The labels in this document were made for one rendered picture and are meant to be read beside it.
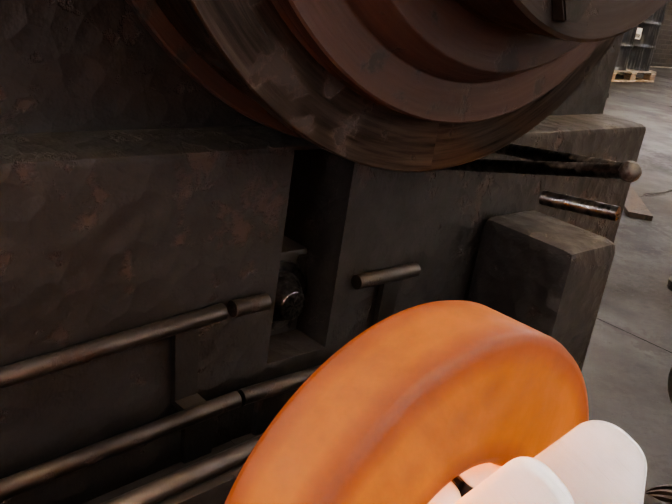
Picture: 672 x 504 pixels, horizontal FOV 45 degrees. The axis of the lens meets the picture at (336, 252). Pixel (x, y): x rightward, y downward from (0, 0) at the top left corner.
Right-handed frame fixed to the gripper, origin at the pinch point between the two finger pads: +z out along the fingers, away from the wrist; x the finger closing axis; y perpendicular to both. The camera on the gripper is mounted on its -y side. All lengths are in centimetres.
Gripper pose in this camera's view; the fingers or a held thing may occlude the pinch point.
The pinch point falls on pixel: (430, 483)
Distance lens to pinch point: 27.7
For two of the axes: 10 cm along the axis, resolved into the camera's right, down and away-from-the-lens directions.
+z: -6.0, -5.9, 5.4
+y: 3.1, -7.9, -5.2
